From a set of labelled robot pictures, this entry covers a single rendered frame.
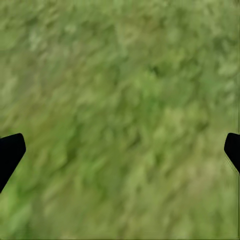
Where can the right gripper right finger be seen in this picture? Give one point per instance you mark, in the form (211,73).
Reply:
(232,149)

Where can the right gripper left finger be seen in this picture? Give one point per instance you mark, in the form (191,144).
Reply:
(12,150)

